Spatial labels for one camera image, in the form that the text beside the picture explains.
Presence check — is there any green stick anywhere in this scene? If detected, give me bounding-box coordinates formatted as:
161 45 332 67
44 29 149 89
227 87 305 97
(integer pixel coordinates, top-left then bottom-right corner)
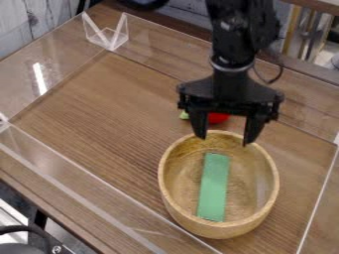
196 153 229 222

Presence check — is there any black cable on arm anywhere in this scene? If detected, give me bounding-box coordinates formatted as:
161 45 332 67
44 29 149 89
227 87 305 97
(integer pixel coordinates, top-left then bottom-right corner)
252 53 285 85

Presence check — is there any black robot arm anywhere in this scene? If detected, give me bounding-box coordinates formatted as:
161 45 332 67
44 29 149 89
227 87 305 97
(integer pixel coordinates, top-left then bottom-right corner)
177 0 284 145

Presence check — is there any clear acrylic front panel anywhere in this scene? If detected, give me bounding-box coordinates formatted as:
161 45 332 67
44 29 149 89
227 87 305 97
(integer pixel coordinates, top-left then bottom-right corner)
0 113 221 254

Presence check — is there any clear acrylic corner bracket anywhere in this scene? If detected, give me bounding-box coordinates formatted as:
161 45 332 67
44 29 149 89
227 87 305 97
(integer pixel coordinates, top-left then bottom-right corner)
81 12 128 52

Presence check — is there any black table leg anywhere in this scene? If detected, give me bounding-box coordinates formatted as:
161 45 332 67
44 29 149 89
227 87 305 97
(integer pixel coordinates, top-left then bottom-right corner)
31 208 48 229

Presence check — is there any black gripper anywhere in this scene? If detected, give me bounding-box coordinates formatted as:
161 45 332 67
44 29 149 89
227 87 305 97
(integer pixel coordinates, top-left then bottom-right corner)
177 61 284 146

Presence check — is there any red plush tomato toy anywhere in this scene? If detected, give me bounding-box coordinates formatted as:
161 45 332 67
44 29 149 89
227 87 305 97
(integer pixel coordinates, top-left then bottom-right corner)
179 110 232 125

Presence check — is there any brown wooden bowl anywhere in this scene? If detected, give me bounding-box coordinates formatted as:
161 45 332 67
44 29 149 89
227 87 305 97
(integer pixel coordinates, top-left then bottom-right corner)
157 130 279 239

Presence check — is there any gold metal chair frame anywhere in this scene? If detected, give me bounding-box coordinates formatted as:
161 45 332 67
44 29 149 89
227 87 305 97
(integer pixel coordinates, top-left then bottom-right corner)
281 0 339 64

